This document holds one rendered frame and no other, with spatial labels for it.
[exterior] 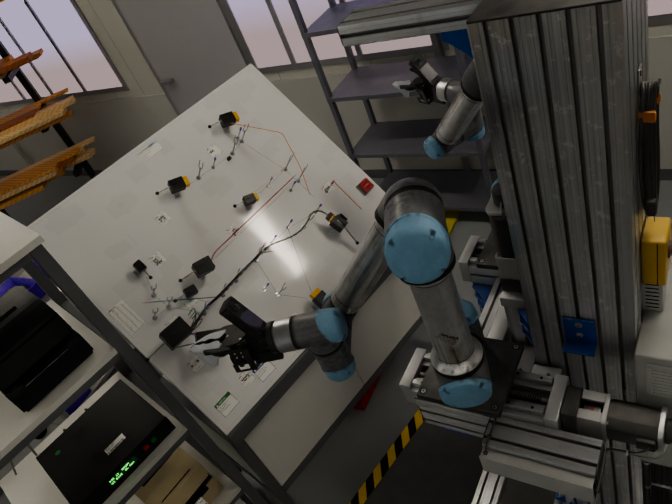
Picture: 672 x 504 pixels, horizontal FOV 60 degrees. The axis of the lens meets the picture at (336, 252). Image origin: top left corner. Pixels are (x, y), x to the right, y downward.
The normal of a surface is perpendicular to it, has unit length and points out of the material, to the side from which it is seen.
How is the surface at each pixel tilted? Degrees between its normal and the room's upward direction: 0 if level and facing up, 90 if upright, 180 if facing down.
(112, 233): 48
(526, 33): 90
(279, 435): 90
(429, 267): 82
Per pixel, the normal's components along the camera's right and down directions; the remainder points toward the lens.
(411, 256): -0.09, 0.54
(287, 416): 0.70, 0.23
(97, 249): 0.30, -0.32
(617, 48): -0.45, 0.68
